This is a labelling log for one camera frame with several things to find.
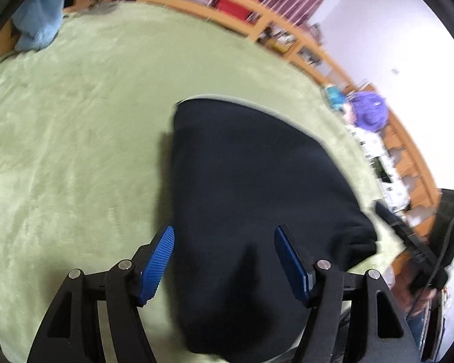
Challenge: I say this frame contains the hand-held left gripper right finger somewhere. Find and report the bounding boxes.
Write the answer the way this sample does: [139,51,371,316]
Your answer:
[274,224,420,363]

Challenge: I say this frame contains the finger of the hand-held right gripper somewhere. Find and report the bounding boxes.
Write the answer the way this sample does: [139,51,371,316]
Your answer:
[374,201,449,292]

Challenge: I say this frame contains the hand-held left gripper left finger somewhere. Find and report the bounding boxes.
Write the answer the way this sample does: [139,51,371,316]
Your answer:
[26,225,175,363]

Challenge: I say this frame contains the black pants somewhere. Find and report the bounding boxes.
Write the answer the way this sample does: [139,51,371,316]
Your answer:
[169,98,379,363]

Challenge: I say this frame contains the white patterned cloth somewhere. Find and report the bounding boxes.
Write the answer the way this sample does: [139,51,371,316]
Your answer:
[345,124,410,213]

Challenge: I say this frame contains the purple plush toy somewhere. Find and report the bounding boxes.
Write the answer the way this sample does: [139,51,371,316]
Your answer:
[349,91,389,132]

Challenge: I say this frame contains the green fleece blanket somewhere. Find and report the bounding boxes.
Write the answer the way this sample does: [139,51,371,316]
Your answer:
[0,2,406,363]

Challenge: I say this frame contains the teal toy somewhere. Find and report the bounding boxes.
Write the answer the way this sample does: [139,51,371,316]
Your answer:
[324,85,349,111]

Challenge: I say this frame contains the grey cloth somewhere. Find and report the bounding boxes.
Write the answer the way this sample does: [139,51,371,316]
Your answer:
[84,2,119,14]

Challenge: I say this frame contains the red chair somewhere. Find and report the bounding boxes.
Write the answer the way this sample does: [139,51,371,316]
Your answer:
[215,0,260,21]

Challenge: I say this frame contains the light blue fleece robe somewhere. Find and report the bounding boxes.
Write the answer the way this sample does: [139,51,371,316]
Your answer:
[11,0,71,53]

